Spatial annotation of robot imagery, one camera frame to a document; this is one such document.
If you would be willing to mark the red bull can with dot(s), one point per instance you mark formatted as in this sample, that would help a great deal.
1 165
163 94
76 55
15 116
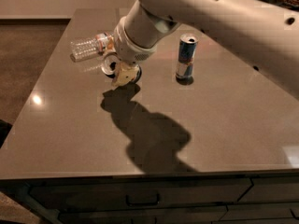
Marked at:
186 52

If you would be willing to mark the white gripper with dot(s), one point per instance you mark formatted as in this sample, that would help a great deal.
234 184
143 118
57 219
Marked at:
128 49

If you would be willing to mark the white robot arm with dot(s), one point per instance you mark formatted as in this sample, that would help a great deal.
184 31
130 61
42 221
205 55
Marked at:
260 34

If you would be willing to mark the clear plastic water bottle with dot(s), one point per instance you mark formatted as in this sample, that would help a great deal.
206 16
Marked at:
87 48

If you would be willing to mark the dark lower drawer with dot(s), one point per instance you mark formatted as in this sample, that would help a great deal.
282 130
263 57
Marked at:
186 215

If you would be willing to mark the dark right drawer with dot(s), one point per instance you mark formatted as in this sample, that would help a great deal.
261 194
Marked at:
272 190

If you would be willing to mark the dark drawer with handle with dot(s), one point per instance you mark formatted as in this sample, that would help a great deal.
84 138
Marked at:
118 196

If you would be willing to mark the blue pepsi can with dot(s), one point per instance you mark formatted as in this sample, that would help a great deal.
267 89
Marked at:
109 63

